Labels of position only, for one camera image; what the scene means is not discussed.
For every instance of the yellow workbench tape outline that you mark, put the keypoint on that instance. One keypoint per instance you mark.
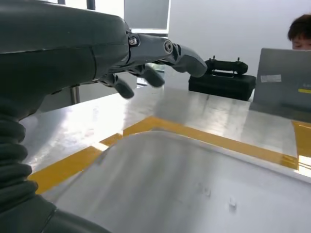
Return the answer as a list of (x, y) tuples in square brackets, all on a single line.
[(68, 164)]

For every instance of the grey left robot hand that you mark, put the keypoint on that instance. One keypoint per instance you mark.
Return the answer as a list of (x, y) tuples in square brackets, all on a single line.
[(60, 48)]

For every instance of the stainless steel workbench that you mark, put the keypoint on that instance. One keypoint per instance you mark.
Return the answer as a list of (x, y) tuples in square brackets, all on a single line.
[(194, 109)]

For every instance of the grey laptop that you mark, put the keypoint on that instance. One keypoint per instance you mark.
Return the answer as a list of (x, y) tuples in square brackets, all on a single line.
[(281, 86)]

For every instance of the black carrying bag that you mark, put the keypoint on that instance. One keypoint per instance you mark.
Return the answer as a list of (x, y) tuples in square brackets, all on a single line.
[(218, 83)]

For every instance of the person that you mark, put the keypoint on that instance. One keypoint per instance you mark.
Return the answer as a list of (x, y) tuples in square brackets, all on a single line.
[(301, 32)]

